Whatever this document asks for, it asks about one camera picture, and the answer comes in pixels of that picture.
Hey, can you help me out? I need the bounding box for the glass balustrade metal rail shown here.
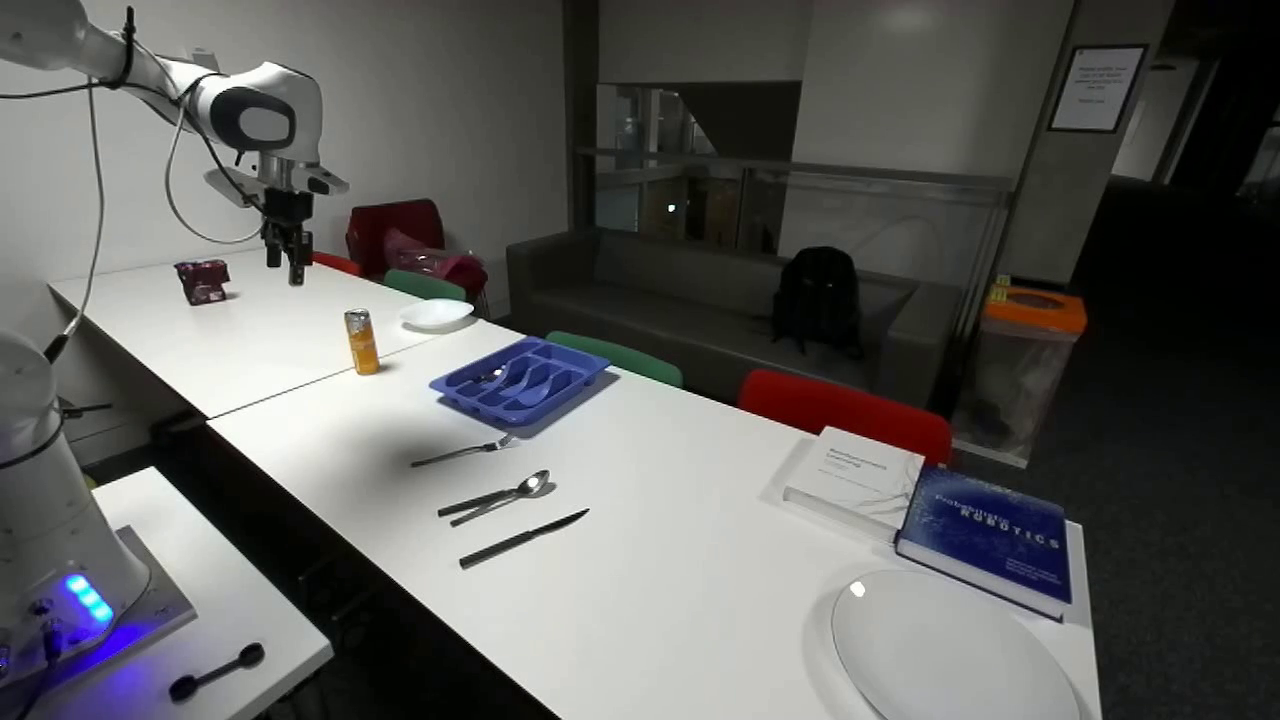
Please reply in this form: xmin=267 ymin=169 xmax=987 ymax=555
xmin=582 ymin=146 xmax=1018 ymax=297

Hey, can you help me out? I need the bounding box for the robot base mount blue light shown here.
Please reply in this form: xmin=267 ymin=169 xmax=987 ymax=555
xmin=0 ymin=521 xmax=201 ymax=701

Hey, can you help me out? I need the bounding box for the black handled utensil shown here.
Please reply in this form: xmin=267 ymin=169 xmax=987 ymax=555
xmin=437 ymin=480 xmax=536 ymax=523

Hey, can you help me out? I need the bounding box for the clear bin orange lid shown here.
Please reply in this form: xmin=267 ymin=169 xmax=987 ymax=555
xmin=955 ymin=282 xmax=1092 ymax=474

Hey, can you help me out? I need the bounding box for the grey sofa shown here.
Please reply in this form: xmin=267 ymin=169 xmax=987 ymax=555
xmin=503 ymin=230 xmax=968 ymax=410

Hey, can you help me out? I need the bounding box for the green chair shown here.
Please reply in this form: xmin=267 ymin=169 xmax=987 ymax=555
xmin=542 ymin=329 xmax=687 ymax=391
xmin=381 ymin=264 xmax=471 ymax=303

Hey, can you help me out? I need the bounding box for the blue plastic cutlery tray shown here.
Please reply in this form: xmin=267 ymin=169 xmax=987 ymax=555
xmin=426 ymin=333 xmax=616 ymax=442

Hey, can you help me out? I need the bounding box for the wrist mounted camera box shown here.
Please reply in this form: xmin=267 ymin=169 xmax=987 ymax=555
xmin=205 ymin=103 xmax=299 ymax=202

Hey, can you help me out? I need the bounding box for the black backpack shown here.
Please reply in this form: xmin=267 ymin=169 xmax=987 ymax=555
xmin=767 ymin=243 xmax=867 ymax=361

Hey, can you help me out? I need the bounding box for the black dumbbell shaped tool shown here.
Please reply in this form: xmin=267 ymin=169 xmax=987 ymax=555
xmin=169 ymin=642 xmax=267 ymax=709

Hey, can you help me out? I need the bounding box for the large white plate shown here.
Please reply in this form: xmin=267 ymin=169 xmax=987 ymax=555
xmin=799 ymin=565 xmax=1096 ymax=720

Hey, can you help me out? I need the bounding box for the red chair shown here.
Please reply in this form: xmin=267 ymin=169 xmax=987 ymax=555
xmin=732 ymin=368 xmax=955 ymax=468

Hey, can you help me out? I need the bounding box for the framed wall notice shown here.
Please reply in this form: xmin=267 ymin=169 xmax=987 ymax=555
xmin=1048 ymin=39 xmax=1153 ymax=136

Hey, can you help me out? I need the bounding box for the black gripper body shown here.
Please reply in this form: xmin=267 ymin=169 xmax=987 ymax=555
xmin=254 ymin=190 xmax=320 ymax=251

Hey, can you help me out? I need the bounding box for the steel spoon plain handle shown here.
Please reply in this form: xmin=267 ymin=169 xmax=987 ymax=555
xmin=452 ymin=468 xmax=559 ymax=527

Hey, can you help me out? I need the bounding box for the blue hardcover book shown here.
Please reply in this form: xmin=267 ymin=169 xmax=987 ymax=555
xmin=892 ymin=465 xmax=1087 ymax=623

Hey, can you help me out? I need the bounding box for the black handled knife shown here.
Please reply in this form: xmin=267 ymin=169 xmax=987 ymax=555
xmin=456 ymin=503 xmax=593 ymax=571

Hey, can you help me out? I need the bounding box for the robot cable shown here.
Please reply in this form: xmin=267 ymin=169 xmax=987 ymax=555
xmin=35 ymin=10 xmax=267 ymax=368

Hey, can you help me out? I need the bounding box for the silver fork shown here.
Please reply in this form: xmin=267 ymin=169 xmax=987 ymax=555
xmin=408 ymin=431 xmax=517 ymax=474

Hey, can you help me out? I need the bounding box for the dark red packet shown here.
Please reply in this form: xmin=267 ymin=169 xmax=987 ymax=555
xmin=173 ymin=257 xmax=235 ymax=309

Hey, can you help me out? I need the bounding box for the dark red armchair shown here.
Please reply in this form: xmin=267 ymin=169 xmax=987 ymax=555
xmin=345 ymin=196 xmax=493 ymax=303

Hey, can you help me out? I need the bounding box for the orange drink can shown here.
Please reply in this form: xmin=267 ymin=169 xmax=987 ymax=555
xmin=341 ymin=309 xmax=382 ymax=382

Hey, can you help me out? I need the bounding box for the small white plate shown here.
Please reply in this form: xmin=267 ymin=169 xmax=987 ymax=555
xmin=399 ymin=297 xmax=480 ymax=338

